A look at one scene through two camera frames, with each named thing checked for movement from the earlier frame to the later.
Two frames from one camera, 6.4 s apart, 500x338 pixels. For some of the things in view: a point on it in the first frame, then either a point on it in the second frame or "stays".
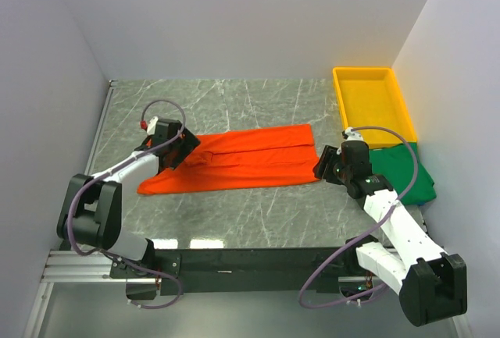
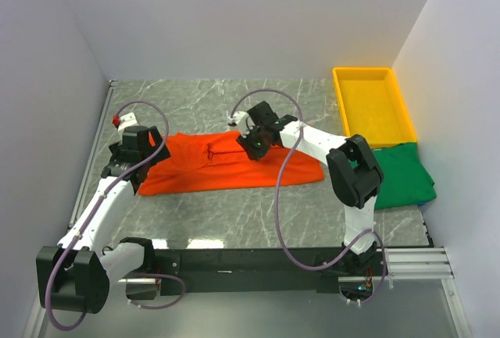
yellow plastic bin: (372, 97) stays
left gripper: (189, 142) to (156, 139)
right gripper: (330, 155) to (254, 153)
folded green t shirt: (397, 164) stays
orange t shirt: (254, 157) stays
